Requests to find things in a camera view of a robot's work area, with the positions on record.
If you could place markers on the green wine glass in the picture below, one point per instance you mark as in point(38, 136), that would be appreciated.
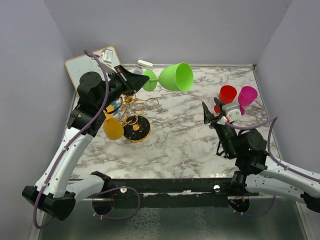
point(175, 78)

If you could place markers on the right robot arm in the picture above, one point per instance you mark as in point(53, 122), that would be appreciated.
point(259, 171)

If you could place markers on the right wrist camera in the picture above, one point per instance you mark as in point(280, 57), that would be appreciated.
point(229, 113)

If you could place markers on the white eraser box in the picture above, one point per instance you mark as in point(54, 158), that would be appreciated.
point(145, 64)

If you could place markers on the small whiteboard gold frame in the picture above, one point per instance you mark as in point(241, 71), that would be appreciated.
point(78, 66)

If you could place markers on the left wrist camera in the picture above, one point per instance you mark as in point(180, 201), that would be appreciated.
point(106, 57)

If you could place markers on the small clear plastic cup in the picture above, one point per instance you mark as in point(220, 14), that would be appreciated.
point(138, 71)

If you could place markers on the blue wine glass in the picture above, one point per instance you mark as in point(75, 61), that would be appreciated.
point(115, 107)

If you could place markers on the orange wine glass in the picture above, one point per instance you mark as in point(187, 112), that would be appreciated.
point(112, 127)

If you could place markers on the gold wire glass rack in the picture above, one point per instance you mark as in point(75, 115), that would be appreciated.
point(136, 126)

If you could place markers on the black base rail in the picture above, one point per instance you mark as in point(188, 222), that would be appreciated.
point(172, 192)

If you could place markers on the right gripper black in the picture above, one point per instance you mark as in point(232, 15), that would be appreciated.
point(207, 115)

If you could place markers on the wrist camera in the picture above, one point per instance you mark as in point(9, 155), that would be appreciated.
point(229, 113)
point(106, 57)

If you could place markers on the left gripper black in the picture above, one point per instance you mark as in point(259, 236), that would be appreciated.
point(133, 82)

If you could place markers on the pink wine glass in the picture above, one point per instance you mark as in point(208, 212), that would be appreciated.
point(247, 96)

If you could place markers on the red wine glass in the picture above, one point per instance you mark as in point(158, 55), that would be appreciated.
point(227, 94)

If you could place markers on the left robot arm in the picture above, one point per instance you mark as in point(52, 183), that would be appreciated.
point(51, 193)

